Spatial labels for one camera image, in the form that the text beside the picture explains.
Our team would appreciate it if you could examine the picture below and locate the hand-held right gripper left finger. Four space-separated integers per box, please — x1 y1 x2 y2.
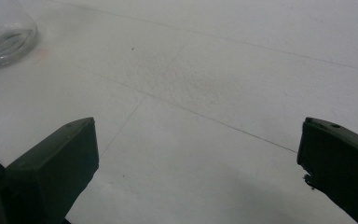
0 117 100 224

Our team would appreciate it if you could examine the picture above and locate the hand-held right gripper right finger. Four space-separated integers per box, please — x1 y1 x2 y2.
296 117 358 224

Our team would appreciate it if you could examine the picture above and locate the clear glass jar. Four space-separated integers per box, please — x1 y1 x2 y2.
0 0 40 69

